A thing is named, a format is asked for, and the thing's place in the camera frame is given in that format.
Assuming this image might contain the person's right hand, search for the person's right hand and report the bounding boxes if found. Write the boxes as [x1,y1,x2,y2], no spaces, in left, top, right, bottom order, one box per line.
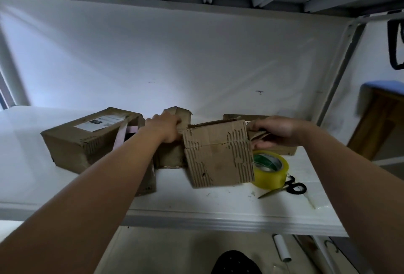
[249,115,310,152]

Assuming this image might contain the person's left hand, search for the person's left hand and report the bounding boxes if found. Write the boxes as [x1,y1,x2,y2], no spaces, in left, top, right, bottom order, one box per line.
[144,112,184,145]

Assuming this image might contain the corrugated cardboard box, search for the corrugated cardboard box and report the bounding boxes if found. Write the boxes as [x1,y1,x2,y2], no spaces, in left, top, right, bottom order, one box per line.
[154,106,192,169]

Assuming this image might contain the yellow tape roll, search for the yellow tape roll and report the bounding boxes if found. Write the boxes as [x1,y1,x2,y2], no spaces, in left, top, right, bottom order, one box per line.
[252,150,290,190]

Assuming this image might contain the pink carton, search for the pink carton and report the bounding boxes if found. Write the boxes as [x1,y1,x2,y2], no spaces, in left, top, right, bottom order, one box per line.
[112,118,157,196]

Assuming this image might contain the small cardboard box red label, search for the small cardboard box red label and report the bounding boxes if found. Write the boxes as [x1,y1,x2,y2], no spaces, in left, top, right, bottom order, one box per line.
[182,118,256,189]

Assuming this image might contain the long cardboard box white label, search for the long cardboard box white label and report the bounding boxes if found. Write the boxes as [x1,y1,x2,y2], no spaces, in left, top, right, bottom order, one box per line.
[41,107,146,174]

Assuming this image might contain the person's right forearm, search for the person's right forearm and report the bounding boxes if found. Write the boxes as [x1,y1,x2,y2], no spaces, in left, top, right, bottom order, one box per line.
[297,122,404,274]

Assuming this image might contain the person's left forearm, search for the person's left forearm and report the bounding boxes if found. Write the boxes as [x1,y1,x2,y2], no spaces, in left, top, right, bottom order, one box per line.
[0,126,162,274]

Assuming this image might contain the person's black trousers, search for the person's black trousers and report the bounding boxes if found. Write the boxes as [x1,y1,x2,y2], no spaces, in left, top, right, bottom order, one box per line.
[211,250,263,274]

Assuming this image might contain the wooden stool blue top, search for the wooden stool blue top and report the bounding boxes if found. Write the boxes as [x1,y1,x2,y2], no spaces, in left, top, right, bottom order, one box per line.
[346,80,404,161]

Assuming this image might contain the white tube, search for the white tube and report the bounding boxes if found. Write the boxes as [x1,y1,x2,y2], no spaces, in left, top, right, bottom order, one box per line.
[272,233,293,263]

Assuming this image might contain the white metal shelf rack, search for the white metal shelf rack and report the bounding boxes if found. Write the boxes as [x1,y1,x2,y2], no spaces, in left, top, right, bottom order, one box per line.
[0,0,404,274]

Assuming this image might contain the black handled scissors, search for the black handled scissors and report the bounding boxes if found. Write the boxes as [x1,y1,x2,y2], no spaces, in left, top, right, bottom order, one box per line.
[258,175,308,200]

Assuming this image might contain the black strap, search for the black strap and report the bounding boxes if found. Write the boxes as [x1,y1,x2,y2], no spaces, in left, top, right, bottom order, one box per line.
[387,18,404,71]

